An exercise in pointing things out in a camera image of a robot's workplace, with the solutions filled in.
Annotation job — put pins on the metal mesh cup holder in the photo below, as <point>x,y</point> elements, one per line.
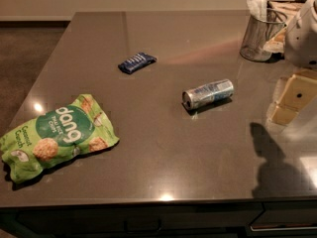
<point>256,34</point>

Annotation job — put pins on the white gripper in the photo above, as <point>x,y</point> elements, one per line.
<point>303,39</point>

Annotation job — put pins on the blue snack bar wrapper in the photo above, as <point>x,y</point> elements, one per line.
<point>136,62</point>

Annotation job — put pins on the silver blue redbull can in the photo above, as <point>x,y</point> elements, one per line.
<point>206,94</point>

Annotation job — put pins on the snack box behind holder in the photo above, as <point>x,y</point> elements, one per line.
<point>284,11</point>

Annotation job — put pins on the cabinet drawer with handle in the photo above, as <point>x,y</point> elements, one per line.
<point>286,219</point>

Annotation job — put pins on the white napkins in holder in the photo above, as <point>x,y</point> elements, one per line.
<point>258,8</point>

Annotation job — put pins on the green rice chip bag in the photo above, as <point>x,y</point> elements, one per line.
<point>56,137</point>

